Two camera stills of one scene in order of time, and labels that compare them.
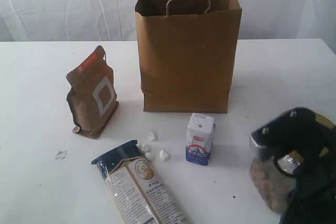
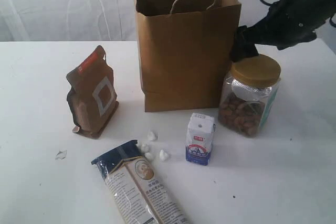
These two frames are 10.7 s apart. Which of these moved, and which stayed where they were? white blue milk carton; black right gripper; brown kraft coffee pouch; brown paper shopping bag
Moved: black right gripper
Stayed: white blue milk carton; brown kraft coffee pouch; brown paper shopping bag
